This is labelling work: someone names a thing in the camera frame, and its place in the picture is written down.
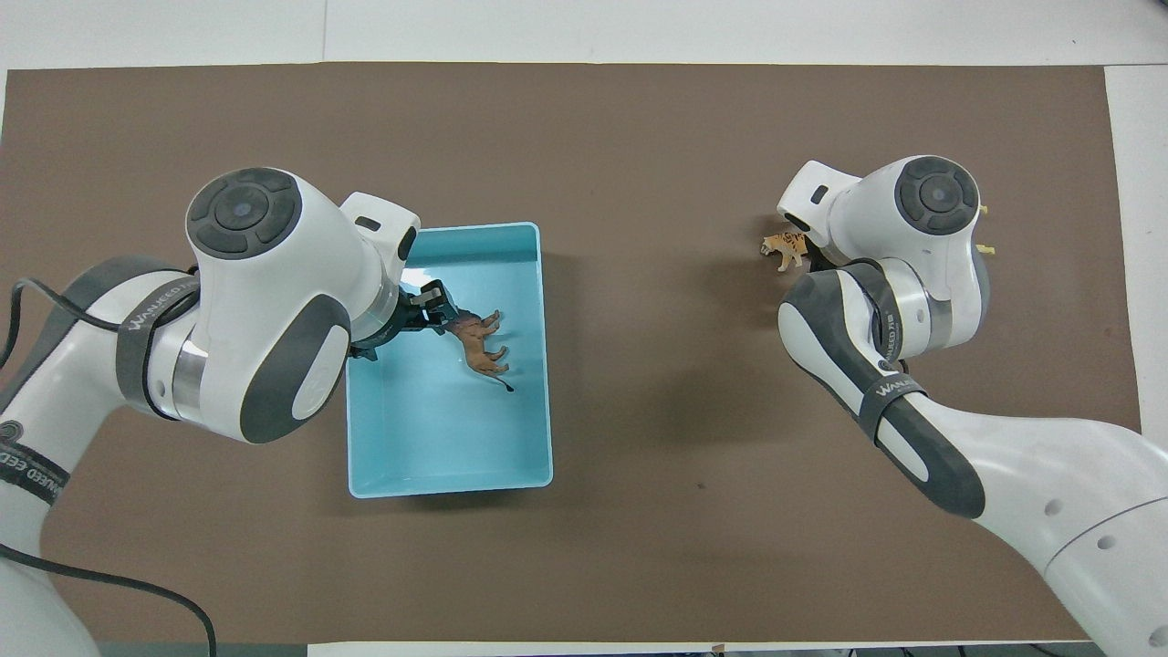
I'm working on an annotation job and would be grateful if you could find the orange striped tiger toy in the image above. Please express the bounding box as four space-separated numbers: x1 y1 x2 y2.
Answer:
761 232 809 274

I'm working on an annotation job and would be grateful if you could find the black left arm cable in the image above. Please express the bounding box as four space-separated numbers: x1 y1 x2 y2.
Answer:
0 277 220 657

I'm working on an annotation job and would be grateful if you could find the brown table mat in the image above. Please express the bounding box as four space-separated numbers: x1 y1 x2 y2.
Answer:
0 62 1143 645

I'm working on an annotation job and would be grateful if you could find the brown lion toy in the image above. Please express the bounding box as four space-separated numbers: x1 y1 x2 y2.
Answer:
445 309 516 394

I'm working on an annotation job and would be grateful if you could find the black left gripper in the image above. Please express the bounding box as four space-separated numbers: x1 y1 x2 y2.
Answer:
349 281 460 362

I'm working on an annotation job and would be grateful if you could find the light blue storage box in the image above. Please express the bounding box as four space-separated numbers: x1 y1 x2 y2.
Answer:
344 222 555 499

